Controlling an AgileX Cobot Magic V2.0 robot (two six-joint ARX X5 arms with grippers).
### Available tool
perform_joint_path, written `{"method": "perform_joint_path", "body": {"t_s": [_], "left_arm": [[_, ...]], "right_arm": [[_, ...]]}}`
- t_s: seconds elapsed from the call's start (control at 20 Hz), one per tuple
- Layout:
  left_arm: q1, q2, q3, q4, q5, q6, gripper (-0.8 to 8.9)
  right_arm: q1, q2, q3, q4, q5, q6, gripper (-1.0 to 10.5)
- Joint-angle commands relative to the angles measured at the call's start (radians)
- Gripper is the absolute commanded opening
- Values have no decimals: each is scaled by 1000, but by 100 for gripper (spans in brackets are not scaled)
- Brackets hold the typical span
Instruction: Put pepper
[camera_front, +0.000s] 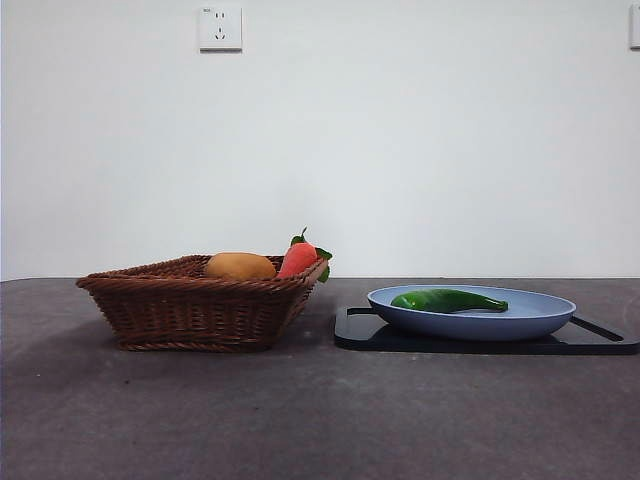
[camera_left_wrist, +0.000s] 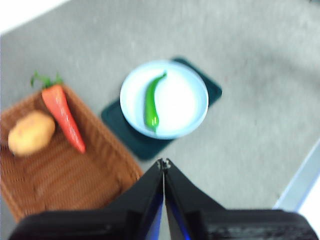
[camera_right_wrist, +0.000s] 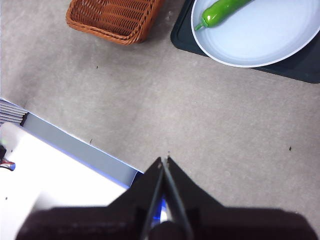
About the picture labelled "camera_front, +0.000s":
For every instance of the yellow-brown potato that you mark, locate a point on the yellow-brown potato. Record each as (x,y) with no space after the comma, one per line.
(240,266)

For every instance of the blue round plate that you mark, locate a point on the blue round plate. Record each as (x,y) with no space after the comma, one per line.
(470,320)

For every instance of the white wall plate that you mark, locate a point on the white wall plate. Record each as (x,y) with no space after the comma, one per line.
(635,27)

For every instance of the green chili pepper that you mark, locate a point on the green chili pepper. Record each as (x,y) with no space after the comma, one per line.
(440,300)

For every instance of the orange plush carrot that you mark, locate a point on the orange plush carrot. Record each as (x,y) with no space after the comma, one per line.
(298,259)

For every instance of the black flat tray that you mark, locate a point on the black flat tray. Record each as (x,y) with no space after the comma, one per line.
(400,342)

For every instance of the brown wicker basket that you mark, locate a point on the brown wicker basket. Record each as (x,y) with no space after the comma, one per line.
(200,310)

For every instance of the white wall socket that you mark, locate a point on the white wall socket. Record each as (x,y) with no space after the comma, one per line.
(221,28)

